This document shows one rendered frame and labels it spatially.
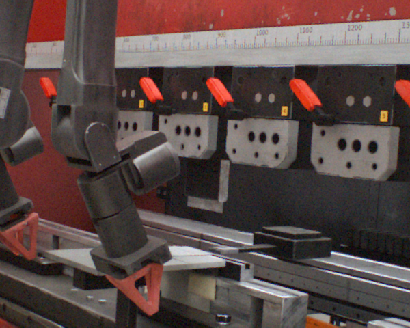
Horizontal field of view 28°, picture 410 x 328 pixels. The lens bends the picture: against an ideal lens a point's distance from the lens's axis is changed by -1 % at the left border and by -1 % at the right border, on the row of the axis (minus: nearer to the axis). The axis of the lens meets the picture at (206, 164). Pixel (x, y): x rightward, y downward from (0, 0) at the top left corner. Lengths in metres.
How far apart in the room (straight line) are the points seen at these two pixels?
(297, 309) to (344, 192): 0.63
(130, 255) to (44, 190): 1.30
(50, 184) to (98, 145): 1.35
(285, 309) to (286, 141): 0.27
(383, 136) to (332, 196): 0.82
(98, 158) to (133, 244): 0.12
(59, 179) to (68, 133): 1.36
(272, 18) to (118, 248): 0.52
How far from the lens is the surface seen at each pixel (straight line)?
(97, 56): 1.00
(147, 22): 1.65
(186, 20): 1.55
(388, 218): 1.89
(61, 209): 2.36
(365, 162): 1.21
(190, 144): 1.51
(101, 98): 0.99
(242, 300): 1.43
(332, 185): 2.00
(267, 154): 1.35
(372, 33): 1.23
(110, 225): 1.03
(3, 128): 0.93
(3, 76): 0.93
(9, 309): 1.91
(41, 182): 2.32
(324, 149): 1.27
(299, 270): 1.70
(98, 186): 1.01
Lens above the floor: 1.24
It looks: 3 degrees down
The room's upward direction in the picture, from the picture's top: 4 degrees clockwise
